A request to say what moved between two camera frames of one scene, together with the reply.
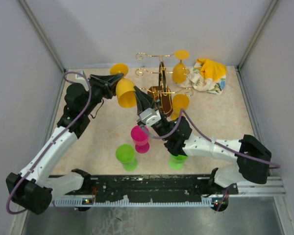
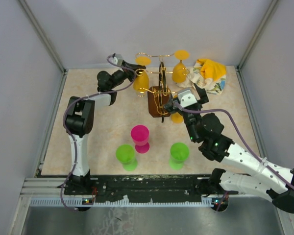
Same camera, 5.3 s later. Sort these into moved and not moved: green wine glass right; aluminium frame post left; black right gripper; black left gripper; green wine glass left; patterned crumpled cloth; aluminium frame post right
Moved: black right gripper; black left gripper
Not moved: patterned crumpled cloth; green wine glass left; aluminium frame post left; green wine glass right; aluminium frame post right
